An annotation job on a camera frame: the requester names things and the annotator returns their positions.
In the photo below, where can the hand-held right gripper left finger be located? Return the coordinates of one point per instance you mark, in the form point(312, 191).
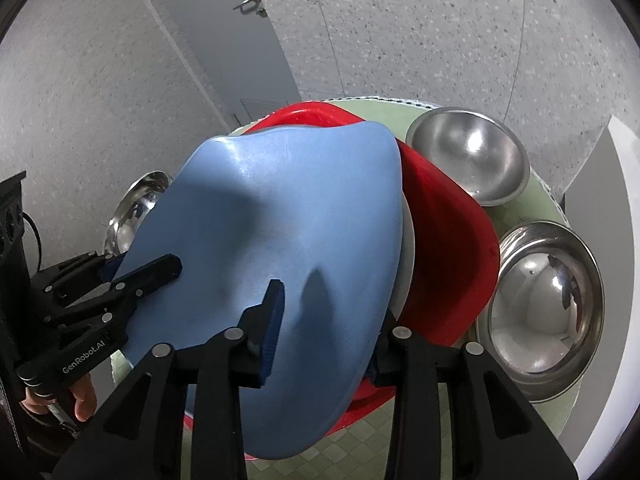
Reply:
point(273, 317)

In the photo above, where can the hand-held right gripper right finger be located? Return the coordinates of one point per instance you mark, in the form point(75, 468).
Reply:
point(400, 360)

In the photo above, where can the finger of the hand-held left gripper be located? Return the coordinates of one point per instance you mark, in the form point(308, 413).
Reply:
point(82, 266)
point(152, 271)

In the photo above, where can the blue plate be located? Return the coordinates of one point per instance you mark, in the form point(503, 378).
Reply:
point(280, 210)

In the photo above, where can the red plate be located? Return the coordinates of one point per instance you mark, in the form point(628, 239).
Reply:
point(442, 260)

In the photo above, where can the person's left hand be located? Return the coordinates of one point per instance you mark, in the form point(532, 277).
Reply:
point(85, 400)

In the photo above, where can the steel bowl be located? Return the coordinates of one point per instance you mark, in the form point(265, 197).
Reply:
point(540, 310)
point(132, 215)
point(470, 155)

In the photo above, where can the black equipment stand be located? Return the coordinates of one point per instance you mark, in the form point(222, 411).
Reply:
point(11, 240)

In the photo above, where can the door vent grille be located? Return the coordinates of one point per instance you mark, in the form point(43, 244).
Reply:
point(251, 110)

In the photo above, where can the grey door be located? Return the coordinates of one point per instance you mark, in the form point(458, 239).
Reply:
point(235, 50)

